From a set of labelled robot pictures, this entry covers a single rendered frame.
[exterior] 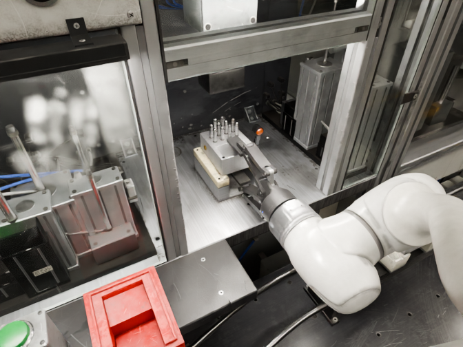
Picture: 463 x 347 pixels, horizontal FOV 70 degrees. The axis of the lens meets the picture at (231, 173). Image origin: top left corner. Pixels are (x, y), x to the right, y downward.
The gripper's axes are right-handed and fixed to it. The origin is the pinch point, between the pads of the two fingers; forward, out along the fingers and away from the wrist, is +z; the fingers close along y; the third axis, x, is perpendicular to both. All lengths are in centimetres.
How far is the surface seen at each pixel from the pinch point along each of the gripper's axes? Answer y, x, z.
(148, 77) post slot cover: 29.9, 20.8, -13.3
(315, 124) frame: 0.2, -26.4, 3.3
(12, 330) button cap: 3, 47, -23
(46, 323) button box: 2.2, 43.1, -23.5
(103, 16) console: 38.1, 24.7, -14.4
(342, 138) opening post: 7.9, -18.8, -13.4
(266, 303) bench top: -32.3, 2.2, -20.6
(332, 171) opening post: -1.5, -18.5, -13.1
